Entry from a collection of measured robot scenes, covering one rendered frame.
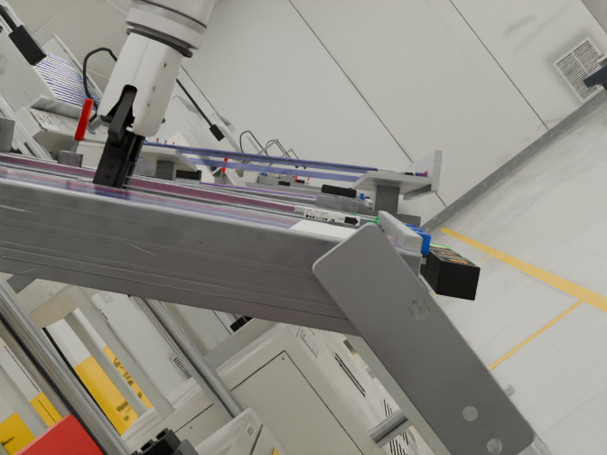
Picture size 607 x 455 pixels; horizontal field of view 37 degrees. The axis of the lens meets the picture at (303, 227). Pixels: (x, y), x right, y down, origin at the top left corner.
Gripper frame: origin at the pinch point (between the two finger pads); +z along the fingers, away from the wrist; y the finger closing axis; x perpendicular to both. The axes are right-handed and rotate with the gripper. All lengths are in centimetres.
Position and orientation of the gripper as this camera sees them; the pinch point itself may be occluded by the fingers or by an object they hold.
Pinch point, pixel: (113, 175)
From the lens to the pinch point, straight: 101.1
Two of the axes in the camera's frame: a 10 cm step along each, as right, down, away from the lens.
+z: -3.4, 9.4, 0.6
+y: -0.6, 0.4, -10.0
